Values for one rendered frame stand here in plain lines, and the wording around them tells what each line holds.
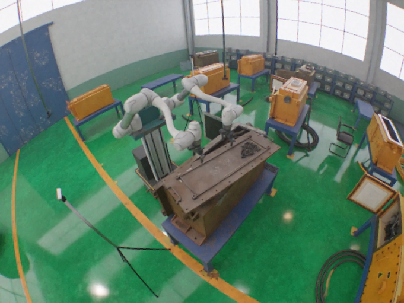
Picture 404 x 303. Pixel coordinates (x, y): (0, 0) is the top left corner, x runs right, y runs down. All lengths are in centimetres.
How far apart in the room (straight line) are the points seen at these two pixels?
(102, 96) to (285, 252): 634
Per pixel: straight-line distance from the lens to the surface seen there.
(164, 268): 272
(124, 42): 1079
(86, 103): 610
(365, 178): 269
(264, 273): 269
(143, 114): 231
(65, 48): 983
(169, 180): 164
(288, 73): 659
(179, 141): 129
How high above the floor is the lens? 258
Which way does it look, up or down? 40 degrees down
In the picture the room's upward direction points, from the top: 5 degrees counter-clockwise
